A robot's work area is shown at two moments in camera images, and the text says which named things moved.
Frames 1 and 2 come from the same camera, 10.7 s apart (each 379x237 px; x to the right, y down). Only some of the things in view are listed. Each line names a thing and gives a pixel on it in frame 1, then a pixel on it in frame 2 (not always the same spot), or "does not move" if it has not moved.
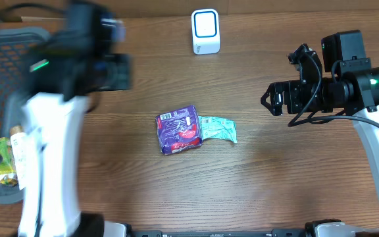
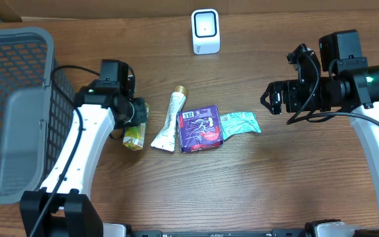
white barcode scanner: [205, 31] does not move
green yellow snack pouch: [6, 171] -> [134, 135]
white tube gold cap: [22, 149] -> [167, 139]
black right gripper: [291, 88] does not move
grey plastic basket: [2, 53] does not move
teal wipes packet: [212, 128] -> [231, 124]
